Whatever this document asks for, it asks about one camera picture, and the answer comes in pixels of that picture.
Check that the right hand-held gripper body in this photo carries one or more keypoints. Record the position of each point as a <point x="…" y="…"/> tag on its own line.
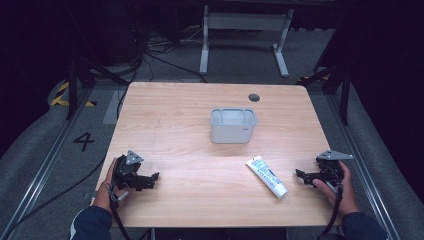
<point x="330" y="168"/>

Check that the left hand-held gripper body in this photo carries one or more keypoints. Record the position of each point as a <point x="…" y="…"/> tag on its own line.
<point x="126" y="173"/>

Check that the white toothpaste tube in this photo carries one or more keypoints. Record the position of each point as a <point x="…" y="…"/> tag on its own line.
<point x="267" y="176"/>

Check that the grey plastic container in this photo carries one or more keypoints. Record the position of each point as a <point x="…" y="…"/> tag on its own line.
<point x="232" y="128"/>

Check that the person's left hand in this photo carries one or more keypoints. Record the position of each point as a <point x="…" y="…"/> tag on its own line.
<point x="105" y="196"/>

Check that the person's right hand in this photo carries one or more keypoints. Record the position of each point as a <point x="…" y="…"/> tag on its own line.
<point x="346" y="196"/>

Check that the black tripod stand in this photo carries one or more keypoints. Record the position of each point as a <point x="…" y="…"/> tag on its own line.
<point x="72" y="90"/>
<point x="345" y="96"/>

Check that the grey table grommet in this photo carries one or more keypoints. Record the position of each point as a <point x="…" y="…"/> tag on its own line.
<point x="254" y="97"/>

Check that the yellow black floor tape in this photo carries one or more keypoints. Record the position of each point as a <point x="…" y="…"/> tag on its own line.
<point x="60" y="100"/>

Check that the metal floor rail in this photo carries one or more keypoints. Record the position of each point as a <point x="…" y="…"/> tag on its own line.
<point x="363" y="166"/>
<point x="43" y="166"/>

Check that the grey metal stand frame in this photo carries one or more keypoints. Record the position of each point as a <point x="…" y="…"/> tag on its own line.
<point x="246" y="21"/>

